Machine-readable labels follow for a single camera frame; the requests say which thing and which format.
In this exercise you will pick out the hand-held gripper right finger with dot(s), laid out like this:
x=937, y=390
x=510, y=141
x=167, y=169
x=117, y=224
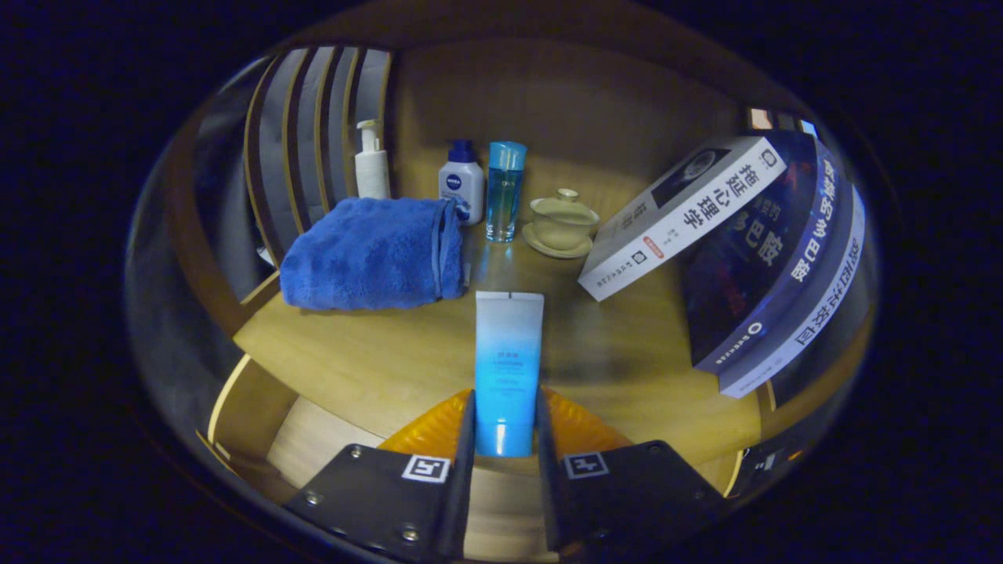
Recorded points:
x=548, y=486

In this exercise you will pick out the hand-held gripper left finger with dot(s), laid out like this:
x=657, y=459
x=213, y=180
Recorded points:
x=462, y=478

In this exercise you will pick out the blue cosmetic tube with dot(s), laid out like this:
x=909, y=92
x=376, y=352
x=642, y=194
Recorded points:
x=508, y=368

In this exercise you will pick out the wooden countertop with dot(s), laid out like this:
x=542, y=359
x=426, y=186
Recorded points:
x=376, y=352

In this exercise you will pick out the wooden cabinet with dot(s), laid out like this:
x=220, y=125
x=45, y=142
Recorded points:
x=588, y=102

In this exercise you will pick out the blue folded towel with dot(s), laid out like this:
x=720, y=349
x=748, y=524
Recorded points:
x=368, y=254

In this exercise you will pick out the beige lidded teacup with saucer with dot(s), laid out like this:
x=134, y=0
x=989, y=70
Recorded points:
x=560, y=227

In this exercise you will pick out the clear blue bottle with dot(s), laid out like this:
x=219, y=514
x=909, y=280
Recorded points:
x=505, y=196

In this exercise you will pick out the dark blue book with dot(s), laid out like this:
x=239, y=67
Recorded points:
x=752, y=274

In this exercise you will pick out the white bottle with blue cap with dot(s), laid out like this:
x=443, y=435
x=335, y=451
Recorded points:
x=461, y=184

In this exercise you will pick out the white book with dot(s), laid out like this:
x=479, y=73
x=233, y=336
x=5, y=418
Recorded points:
x=682, y=215

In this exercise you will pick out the pale purple book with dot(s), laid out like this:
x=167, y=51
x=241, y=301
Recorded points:
x=815, y=321

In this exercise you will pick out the white pump bottle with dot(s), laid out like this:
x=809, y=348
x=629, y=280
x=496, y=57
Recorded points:
x=373, y=172

